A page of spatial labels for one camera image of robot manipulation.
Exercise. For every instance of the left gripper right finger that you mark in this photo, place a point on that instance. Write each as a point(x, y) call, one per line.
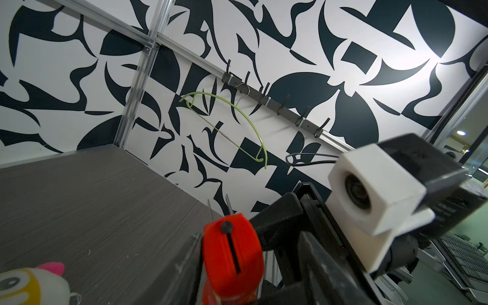
point(324, 281)

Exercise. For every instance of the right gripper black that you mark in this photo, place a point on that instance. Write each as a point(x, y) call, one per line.
point(278, 228)

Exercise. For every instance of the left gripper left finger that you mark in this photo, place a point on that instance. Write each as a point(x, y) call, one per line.
point(179, 282)

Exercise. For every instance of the red flashlight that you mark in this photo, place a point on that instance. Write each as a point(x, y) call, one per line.
point(233, 261)

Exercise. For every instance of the white plush yellow glasses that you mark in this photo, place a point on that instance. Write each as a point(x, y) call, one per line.
point(43, 284)

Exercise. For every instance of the green hoop on wall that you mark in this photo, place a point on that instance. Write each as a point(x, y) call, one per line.
point(228, 120)

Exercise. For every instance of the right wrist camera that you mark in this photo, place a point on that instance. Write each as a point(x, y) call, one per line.
point(385, 190)

